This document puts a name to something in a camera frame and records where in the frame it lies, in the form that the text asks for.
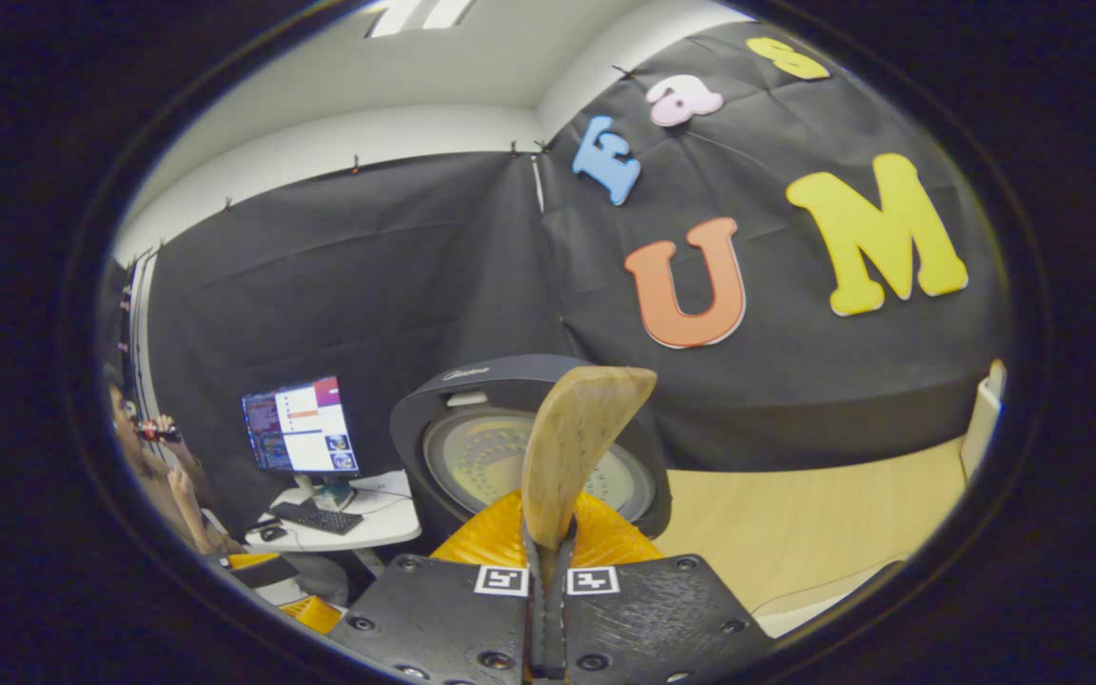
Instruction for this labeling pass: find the silver black rice cooker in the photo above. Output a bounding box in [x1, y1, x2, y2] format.
[389, 355, 673, 553]

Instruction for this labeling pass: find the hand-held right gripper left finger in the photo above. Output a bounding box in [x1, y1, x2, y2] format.
[327, 490, 549, 685]

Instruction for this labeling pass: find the black backdrop cloth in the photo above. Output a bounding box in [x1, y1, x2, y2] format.
[115, 19, 1010, 534]

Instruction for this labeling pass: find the white side desk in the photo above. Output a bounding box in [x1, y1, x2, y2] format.
[245, 471, 422, 555]

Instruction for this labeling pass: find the ceiling light panel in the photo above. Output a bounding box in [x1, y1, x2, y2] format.
[367, 0, 478, 39]

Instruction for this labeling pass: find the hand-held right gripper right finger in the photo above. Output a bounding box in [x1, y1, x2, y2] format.
[548, 490, 777, 685]

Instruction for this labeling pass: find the wooden spoon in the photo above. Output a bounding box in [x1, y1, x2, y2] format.
[521, 366, 658, 553]

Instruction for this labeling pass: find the computer monitor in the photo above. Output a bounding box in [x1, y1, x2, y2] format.
[242, 376, 361, 477]

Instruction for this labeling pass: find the white toaster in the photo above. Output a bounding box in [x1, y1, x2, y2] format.
[960, 360, 1008, 481]

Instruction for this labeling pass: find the clear glass dish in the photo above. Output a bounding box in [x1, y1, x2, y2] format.
[753, 557, 910, 638]

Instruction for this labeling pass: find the black keyboard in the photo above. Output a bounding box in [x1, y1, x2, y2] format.
[269, 501, 365, 536]

